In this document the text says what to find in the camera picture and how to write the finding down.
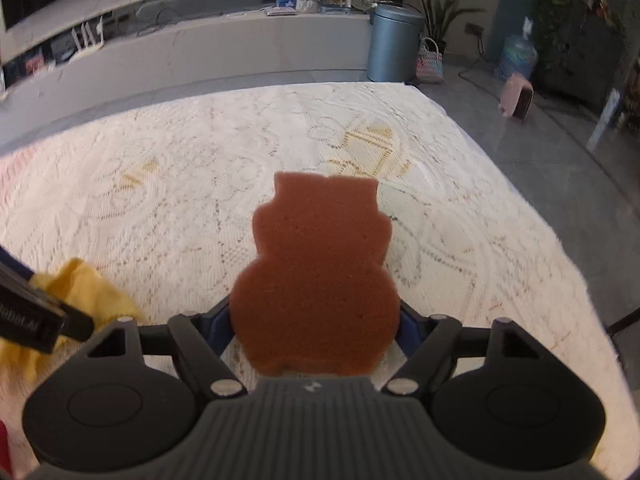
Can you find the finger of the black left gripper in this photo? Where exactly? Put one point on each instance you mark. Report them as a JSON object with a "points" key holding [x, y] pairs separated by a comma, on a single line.
{"points": [[32, 318]]}

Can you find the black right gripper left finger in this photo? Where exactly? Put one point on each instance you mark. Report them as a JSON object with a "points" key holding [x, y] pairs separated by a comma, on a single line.
{"points": [[179, 358]]}

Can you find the white wifi router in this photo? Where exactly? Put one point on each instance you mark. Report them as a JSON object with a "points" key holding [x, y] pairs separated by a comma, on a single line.
{"points": [[88, 39]]}

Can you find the grey blue trash bin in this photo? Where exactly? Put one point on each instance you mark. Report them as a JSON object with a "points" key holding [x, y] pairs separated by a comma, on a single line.
{"points": [[395, 43]]}

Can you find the brown bear shaped sponge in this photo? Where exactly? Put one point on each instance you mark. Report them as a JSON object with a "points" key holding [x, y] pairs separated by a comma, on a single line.
{"points": [[317, 298]]}

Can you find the white marble tv console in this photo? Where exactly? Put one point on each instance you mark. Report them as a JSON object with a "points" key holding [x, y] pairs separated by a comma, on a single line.
{"points": [[212, 48]]}

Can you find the water bottle jug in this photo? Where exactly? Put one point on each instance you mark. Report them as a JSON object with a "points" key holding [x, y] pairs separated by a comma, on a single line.
{"points": [[518, 55]]}

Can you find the white lace tablecloth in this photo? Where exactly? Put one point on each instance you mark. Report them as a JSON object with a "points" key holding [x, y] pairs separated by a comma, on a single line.
{"points": [[155, 211]]}

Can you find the red flat mat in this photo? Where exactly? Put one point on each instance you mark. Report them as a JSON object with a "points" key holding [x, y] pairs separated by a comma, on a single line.
{"points": [[5, 455]]}

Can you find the green potted plant right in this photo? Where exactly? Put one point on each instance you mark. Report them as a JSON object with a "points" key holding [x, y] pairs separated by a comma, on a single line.
{"points": [[438, 16]]}

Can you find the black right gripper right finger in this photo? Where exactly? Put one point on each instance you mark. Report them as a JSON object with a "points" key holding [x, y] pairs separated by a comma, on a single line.
{"points": [[433, 346]]}

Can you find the yellow cloth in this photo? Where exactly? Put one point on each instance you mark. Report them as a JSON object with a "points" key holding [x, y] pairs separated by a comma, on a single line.
{"points": [[80, 286]]}

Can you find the woven checkered basket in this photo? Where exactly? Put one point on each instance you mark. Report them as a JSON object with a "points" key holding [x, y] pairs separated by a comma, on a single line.
{"points": [[429, 63]]}

